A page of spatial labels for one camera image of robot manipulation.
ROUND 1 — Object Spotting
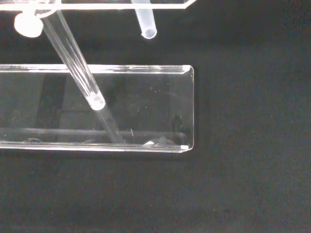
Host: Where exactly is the clear acrylic funnel stand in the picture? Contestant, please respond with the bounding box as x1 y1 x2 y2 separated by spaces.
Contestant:
0 0 195 154

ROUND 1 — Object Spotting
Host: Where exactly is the black bench cloth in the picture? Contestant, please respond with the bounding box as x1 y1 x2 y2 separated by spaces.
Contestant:
0 0 311 233

